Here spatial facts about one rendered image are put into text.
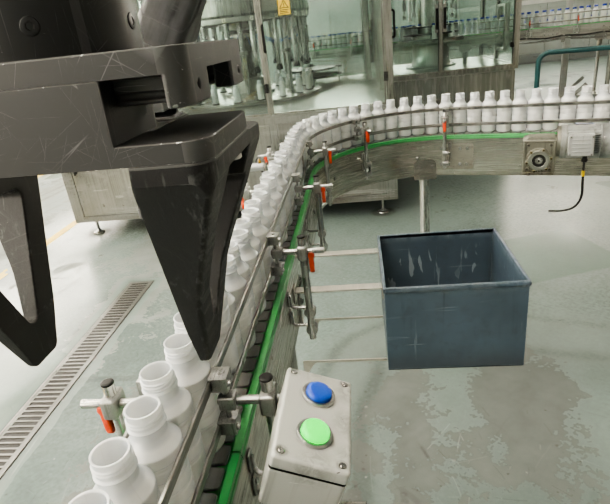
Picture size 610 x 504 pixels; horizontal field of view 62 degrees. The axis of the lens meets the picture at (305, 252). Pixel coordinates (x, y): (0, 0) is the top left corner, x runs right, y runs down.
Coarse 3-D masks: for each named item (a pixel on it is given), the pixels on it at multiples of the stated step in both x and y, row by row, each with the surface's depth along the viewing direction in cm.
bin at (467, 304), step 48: (384, 240) 140; (432, 240) 139; (480, 240) 138; (336, 288) 119; (384, 288) 112; (432, 288) 111; (480, 288) 110; (528, 288) 109; (432, 336) 116; (480, 336) 115
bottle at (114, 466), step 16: (96, 448) 46; (112, 448) 47; (128, 448) 46; (96, 464) 46; (112, 464) 44; (128, 464) 45; (96, 480) 45; (112, 480) 45; (128, 480) 45; (144, 480) 47; (112, 496) 45; (128, 496) 45; (144, 496) 46; (160, 496) 49
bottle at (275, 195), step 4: (260, 180) 124; (264, 180) 126; (268, 180) 126; (272, 180) 124; (272, 184) 124; (272, 188) 124; (276, 188) 126; (272, 192) 124; (276, 192) 125; (272, 196) 124; (276, 196) 124; (280, 196) 125; (276, 200) 124; (280, 200) 125; (280, 216) 126; (284, 216) 128; (280, 220) 127; (284, 220) 128; (280, 224) 127; (284, 224) 128; (280, 228) 127; (284, 240) 129
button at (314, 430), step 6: (306, 420) 52; (312, 420) 53; (318, 420) 53; (306, 426) 52; (312, 426) 52; (318, 426) 52; (324, 426) 52; (306, 432) 51; (312, 432) 51; (318, 432) 51; (324, 432) 51; (306, 438) 51; (312, 438) 51; (318, 438) 51; (324, 438) 51
